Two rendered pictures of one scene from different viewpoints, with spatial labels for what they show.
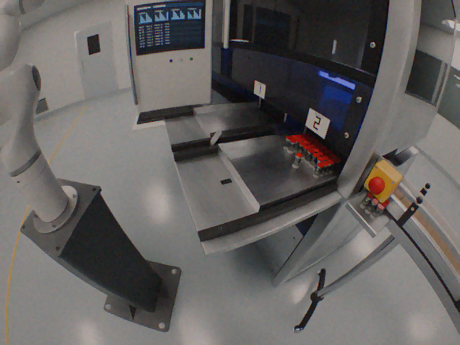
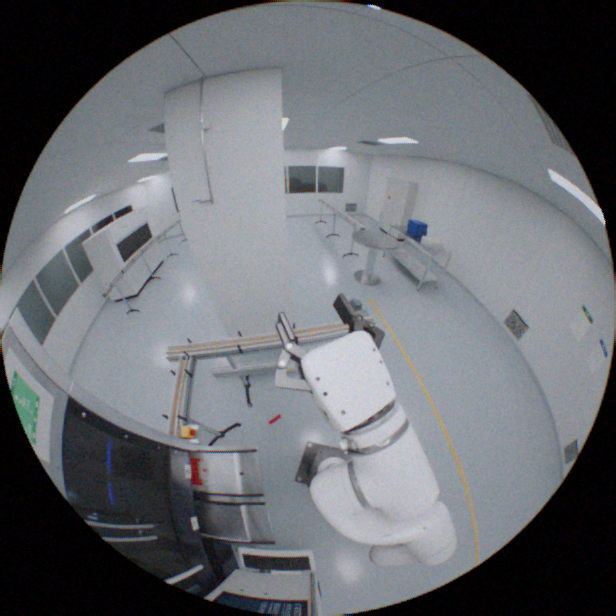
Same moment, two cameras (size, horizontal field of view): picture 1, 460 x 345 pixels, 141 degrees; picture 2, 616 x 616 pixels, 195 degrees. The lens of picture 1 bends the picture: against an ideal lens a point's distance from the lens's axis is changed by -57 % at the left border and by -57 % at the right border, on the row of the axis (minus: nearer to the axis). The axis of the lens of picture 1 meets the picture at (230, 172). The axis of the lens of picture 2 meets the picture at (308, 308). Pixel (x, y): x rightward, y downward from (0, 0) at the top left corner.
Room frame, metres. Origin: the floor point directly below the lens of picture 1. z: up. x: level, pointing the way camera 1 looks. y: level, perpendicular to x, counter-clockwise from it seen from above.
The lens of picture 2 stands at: (0.14, 0.36, 2.09)
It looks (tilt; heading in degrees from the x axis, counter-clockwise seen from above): 43 degrees down; 193
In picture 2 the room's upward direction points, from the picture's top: straight up
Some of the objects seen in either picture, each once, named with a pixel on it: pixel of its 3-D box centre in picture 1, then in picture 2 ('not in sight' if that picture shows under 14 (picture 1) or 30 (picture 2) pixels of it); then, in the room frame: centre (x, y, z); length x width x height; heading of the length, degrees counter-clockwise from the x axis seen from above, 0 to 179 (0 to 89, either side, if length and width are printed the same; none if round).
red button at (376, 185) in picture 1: (377, 185); not in sight; (0.25, -0.34, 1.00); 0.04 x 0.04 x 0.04; 25
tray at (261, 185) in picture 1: (285, 161); (210, 472); (0.44, -0.17, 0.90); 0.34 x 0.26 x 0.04; 115
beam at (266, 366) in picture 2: not in sight; (290, 363); (-0.68, -0.01, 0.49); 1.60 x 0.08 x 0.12; 115
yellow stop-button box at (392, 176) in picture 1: (384, 180); (186, 432); (0.27, -0.38, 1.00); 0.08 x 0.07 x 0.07; 115
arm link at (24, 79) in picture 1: (16, 116); not in sight; (0.23, 0.50, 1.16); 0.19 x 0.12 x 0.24; 132
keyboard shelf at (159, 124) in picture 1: (171, 115); (276, 564); (1.00, 0.37, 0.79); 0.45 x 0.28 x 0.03; 109
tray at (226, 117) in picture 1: (238, 116); (218, 521); (0.75, -0.02, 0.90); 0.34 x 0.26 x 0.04; 115
